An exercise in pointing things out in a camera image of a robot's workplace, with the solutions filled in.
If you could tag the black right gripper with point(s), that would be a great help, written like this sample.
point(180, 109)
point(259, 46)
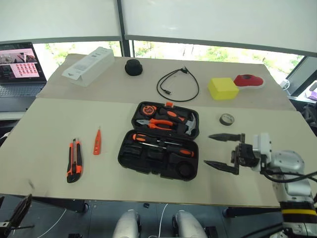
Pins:
point(245, 155)

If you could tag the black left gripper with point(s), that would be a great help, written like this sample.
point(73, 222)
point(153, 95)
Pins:
point(22, 208)

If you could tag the grey tape roll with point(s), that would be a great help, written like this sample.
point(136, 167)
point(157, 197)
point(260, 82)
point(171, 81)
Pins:
point(224, 121)

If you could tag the black plastic tool case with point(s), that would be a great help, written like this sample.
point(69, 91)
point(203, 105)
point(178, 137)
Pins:
point(138, 161)

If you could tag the orange black utility knife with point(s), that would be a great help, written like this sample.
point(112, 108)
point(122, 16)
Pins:
point(74, 163)

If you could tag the orange voltage tester pen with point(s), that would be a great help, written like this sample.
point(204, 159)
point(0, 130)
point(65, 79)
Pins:
point(97, 143)

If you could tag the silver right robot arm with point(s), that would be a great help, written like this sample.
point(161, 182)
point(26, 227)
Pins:
point(289, 161)

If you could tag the orange black screwdriver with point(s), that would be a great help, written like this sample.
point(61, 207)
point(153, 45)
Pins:
point(141, 137)
point(184, 152)

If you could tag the yellow box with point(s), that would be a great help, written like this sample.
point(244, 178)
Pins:
point(223, 88)

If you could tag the red and white shoe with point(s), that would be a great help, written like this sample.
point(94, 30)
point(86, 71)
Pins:
point(247, 80)

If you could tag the silver rounded robot leg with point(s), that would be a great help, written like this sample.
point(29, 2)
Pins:
point(185, 223)
point(126, 223)

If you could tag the orange black tape measure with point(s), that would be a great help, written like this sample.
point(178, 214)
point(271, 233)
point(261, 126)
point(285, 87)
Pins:
point(148, 109)

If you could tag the black chair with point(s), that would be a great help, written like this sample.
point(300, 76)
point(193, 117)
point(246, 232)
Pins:
point(309, 115)

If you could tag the small black floor piece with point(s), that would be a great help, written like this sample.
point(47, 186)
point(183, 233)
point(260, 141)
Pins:
point(146, 205)

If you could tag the dark monitor panel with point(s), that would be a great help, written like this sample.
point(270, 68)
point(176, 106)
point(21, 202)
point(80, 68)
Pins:
point(301, 74)

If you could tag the black round cap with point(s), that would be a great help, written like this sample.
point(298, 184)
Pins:
point(133, 68)

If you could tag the white roller blind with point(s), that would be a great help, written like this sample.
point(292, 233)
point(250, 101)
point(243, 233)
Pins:
point(59, 17)
point(218, 19)

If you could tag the white cardboard box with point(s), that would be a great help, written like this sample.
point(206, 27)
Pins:
point(86, 67)

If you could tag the open laptop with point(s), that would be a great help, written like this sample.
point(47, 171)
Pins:
point(19, 62)

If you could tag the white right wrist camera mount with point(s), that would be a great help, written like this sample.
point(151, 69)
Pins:
point(262, 146)

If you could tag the black table frame beam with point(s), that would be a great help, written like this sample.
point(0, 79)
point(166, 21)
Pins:
point(62, 204)
point(247, 212)

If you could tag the dark window frame post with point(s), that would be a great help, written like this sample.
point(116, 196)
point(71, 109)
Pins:
point(125, 47)

